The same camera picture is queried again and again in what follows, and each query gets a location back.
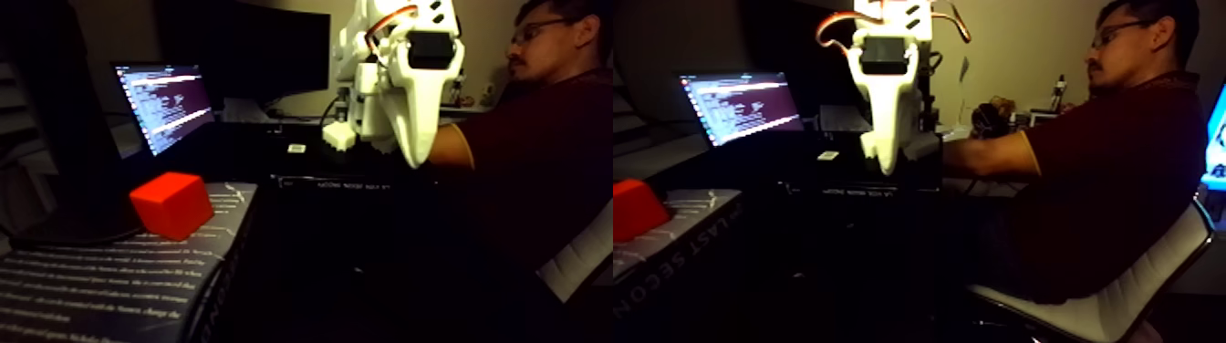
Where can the red cube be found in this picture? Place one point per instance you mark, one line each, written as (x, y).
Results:
(172, 206)
(637, 211)

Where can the small figurine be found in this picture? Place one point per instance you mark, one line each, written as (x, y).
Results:
(1058, 94)

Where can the black flat monitor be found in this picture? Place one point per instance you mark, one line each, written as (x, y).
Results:
(249, 48)
(771, 38)

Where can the large dark monitor with stand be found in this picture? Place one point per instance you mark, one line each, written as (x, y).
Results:
(77, 124)

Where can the open laptop lit screen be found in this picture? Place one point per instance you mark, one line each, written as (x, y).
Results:
(742, 105)
(168, 105)

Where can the small white tag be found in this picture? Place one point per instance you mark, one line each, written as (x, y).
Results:
(828, 155)
(297, 148)

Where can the person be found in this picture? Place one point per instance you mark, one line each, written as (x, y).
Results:
(546, 163)
(1121, 182)

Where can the dark leader arm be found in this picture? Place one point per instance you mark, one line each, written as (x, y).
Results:
(979, 124)

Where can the person's hand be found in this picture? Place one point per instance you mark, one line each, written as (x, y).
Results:
(998, 115)

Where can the grey book white lettering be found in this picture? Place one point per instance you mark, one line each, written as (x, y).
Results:
(115, 287)
(680, 239)

